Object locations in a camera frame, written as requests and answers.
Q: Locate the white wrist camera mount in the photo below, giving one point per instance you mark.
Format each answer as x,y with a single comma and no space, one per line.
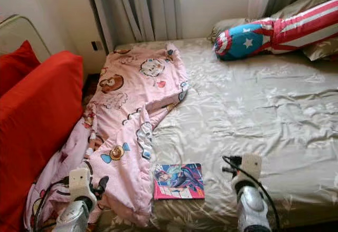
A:
79,184
251,168

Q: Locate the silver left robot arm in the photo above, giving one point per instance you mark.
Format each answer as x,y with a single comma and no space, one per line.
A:
74,217

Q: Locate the pink cartoon print blanket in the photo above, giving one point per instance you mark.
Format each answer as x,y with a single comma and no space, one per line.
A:
132,110

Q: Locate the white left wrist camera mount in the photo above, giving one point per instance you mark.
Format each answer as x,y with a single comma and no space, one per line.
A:
79,184

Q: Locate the star and stripes bolster pillow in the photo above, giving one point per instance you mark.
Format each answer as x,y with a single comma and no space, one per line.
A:
274,31

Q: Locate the black wall socket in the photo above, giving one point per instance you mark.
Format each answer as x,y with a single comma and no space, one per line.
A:
96,45

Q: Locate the colourful comic book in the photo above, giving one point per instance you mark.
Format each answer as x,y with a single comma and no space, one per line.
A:
179,180

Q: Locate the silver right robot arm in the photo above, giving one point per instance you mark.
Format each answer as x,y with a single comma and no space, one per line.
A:
253,211

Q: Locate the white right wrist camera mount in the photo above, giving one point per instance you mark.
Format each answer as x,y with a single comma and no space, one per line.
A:
251,168

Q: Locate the red fabric cushion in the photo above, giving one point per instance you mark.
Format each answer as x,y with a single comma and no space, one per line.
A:
13,65
37,126

